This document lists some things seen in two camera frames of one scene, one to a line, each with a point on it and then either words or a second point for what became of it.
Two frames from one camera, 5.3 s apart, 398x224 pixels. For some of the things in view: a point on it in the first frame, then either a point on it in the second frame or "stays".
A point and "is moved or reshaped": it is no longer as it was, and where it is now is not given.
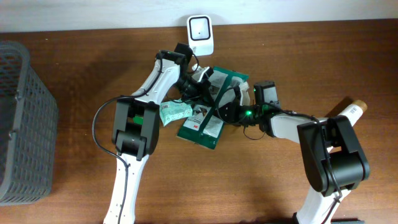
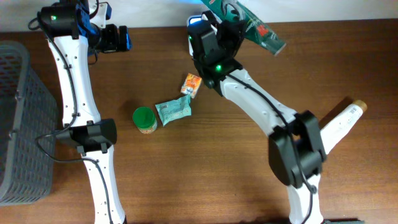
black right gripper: x=234 y=114 to x=231 y=27
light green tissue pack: x=173 y=109 stays
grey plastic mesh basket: x=28 y=129 stays
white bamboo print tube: x=354 y=111 is moved or reshaped
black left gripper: x=199 y=94 to x=113 y=44
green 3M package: x=204 y=126 to x=257 y=28
